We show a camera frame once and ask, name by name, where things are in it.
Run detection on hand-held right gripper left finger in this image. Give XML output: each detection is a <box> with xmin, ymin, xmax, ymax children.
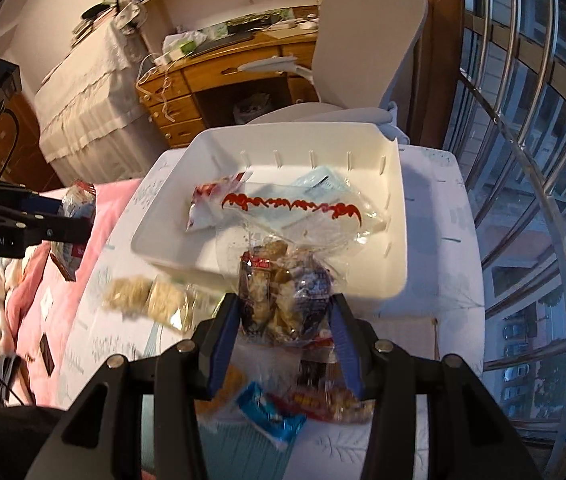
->
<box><xmin>25</xmin><ymin>292</ymin><xmax>244</xmax><ymax>480</ymax></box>

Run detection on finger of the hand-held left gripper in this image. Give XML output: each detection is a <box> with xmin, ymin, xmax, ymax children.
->
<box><xmin>0</xmin><ymin>184</ymin><xmax>66</xmax><ymax>216</ymax></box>
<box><xmin>13</xmin><ymin>212</ymin><xmax>94</xmax><ymax>246</ymax></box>

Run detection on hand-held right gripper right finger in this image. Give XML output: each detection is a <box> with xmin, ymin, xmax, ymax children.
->
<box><xmin>328</xmin><ymin>292</ymin><xmax>529</xmax><ymax>480</ymax></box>

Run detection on clear red-white snack packet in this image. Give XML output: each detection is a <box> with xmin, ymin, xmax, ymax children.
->
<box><xmin>50</xmin><ymin>182</ymin><xmax>98</xmax><ymax>282</ymax></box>

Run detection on orange snack packet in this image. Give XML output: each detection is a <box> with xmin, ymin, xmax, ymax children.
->
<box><xmin>198</xmin><ymin>365</ymin><xmax>245</xmax><ymax>417</ymax></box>

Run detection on dark red snack packet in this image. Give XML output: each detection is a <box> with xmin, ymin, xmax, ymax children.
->
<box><xmin>283</xmin><ymin>342</ymin><xmax>376</xmax><ymax>423</ymax></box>

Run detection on blue snack packet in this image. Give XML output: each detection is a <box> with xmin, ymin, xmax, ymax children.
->
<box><xmin>235</xmin><ymin>382</ymin><xmax>307</xmax><ymax>449</ymax></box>

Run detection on clear bag of brown snacks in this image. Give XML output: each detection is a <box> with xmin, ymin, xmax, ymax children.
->
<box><xmin>215</xmin><ymin>232</ymin><xmax>339</xmax><ymax>347</ymax></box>

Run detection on white plastic bin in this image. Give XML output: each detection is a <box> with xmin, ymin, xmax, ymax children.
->
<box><xmin>130</xmin><ymin>122</ymin><xmax>409</xmax><ymax>306</ymax></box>

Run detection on brown wooden door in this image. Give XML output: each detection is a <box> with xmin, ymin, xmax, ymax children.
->
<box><xmin>0</xmin><ymin>91</ymin><xmax>64</xmax><ymax>194</ymax></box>

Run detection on pink blanket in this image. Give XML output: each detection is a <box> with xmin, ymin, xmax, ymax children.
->
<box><xmin>0</xmin><ymin>180</ymin><xmax>145</xmax><ymax>411</ymax></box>

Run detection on clear packet of beige crackers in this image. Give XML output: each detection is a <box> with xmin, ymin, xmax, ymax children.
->
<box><xmin>102</xmin><ymin>275</ymin><xmax>205</xmax><ymax>333</ymax></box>

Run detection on white lace furniture cover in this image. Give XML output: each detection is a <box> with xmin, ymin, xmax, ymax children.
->
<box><xmin>35</xmin><ymin>20</ymin><xmax>165</xmax><ymax>184</ymax></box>

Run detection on dark card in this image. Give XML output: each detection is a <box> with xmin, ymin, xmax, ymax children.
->
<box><xmin>39</xmin><ymin>332</ymin><xmax>57</xmax><ymax>377</ymax></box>

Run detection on stack of books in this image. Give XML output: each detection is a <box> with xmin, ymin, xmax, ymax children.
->
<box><xmin>69</xmin><ymin>4</ymin><xmax>120</xmax><ymax>49</ymax></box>

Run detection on clear bag with red print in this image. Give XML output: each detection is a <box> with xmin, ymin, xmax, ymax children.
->
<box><xmin>213</xmin><ymin>180</ymin><xmax>389</xmax><ymax>252</ymax></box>

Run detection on red and white snack packet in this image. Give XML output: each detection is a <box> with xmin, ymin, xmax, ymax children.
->
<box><xmin>185</xmin><ymin>172</ymin><xmax>254</xmax><ymax>233</ymax></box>

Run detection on light blue packet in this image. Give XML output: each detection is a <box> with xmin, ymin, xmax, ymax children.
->
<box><xmin>290</xmin><ymin>170</ymin><xmax>353</xmax><ymax>202</ymax></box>

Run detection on white plastic bag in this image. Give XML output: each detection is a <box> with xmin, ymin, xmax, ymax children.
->
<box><xmin>162</xmin><ymin>30</ymin><xmax>209</xmax><ymax>64</ymax></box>

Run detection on dark clothing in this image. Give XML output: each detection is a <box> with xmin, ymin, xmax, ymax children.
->
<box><xmin>0</xmin><ymin>400</ymin><xmax>71</xmax><ymax>480</ymax></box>

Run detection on wooden desk with drawers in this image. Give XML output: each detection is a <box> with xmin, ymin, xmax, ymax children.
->
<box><xmin>135</xmin><ymin>25</ymin><xmax>325</xmax><ymax>149</ymax></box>

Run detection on black desk mat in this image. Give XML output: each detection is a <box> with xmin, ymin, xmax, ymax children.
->
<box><xmin>190</xmin><ymin>32</ymin><xmax>255</xmax><ymax>57</ymax></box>

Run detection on metal window railing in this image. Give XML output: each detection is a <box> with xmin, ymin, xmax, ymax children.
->
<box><xmin>443</xmin><ymin>0</ymin><xmax>566</xmax><ymax>472</ymax></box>

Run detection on grey office chair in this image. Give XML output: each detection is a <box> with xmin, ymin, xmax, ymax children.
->
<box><xmin>235</xmin><ymin>0</ymin><xmax>430</xmax><ymax>146</ymax></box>

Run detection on black cable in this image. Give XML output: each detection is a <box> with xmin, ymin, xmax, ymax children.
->
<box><xmin>0</xmin><ymin>107</ymin><xmax>22</xmax><ymax>182</ymax></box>

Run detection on white cables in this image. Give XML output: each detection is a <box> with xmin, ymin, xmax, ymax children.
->
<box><xmin>135</xmin><ymin>52</ymin><xmax>176</xmax><ymax>122</ymax></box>

